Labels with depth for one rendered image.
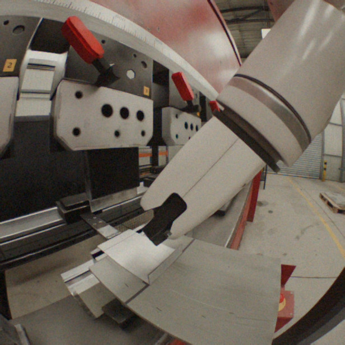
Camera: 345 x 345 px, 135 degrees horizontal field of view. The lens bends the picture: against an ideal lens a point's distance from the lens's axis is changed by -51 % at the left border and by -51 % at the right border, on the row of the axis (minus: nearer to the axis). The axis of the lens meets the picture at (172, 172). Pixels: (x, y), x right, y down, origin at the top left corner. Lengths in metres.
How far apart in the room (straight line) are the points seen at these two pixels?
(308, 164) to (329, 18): 8.14
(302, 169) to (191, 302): 8.06
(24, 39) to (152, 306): 0.33
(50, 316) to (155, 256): 0.28
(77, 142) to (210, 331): 0.25
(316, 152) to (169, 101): 8.22
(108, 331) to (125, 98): 0.39
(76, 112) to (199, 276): 0.26
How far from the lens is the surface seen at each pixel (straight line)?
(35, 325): 0.40
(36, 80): 4.81
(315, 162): 8.38
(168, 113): 0.29
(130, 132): 0.21
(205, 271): 0.23
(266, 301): 0.22
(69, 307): 0.38
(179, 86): 0.29
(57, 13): 0.24
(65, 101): 0.17
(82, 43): 0.17
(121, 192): 0.26
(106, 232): 0.33
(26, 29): 0.22
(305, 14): 0.15
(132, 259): 0.25
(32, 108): 4.55
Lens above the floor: 1.18
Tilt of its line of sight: 10 degrees down
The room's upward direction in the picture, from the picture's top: straight up
